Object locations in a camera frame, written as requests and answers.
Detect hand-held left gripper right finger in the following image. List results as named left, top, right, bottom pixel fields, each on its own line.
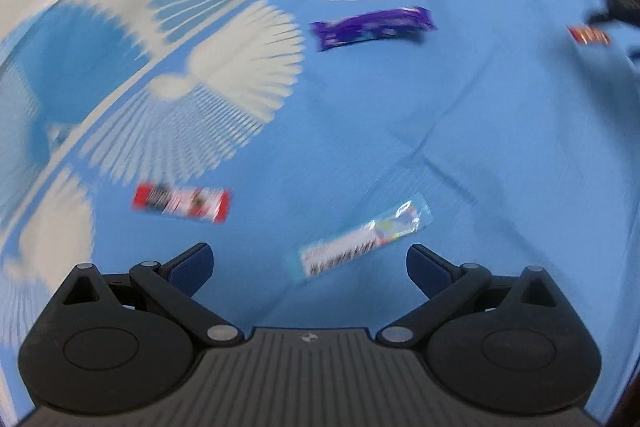
left=376, top=244, right=562, bottom=348

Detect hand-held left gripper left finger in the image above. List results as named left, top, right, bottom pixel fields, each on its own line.
left=61, top=242, right=244, bottom=348

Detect small red candy packet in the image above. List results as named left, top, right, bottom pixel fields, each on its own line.
left=567, top=24, right=612, bottom=48

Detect red and white strip packet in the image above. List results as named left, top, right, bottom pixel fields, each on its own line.
left=132, top=183, right=234, bottom=224

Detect light blue strip packet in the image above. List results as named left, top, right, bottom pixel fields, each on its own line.
left=287, top=192, right=431, bottom=284

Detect purple snack packet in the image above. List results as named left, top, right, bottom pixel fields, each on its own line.
left=309, top=6, right=437, bottom=53

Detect blue fan-print bed sheet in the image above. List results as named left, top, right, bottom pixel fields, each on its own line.
left=0, top=0, right=640, bottom=413

